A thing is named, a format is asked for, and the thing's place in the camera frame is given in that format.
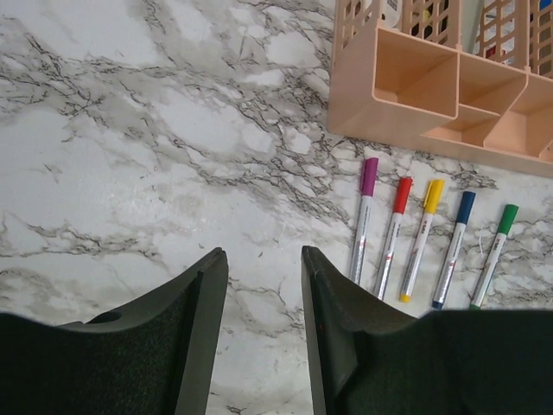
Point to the purple pen cap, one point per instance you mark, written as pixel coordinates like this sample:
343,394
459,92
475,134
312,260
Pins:
369,176

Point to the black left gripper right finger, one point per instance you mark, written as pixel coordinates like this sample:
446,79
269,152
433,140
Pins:
366,357

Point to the blue pen cap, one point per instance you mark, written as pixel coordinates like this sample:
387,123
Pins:
465,208

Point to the white yellow marker pen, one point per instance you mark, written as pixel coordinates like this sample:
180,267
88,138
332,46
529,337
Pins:
415,258

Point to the red pen cap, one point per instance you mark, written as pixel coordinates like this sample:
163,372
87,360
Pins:
403,192

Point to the white blue marker pen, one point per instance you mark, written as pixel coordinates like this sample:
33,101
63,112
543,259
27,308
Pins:
447,272

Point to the white red marker pen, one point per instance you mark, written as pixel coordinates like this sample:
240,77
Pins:
384,268

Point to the yellow pen cap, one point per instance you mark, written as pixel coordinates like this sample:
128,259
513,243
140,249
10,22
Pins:
433,196

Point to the peach plastic desk organizer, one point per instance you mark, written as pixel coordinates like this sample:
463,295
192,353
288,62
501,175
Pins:
399,75

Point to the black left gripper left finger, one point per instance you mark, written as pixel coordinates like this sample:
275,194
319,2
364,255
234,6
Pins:
153,355

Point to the white green marker pen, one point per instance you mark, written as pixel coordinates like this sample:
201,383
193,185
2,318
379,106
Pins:
487,272

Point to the white purple marker pen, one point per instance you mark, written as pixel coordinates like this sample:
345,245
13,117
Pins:
357,261

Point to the green pen cap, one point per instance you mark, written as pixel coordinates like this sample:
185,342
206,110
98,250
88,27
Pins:
508,217

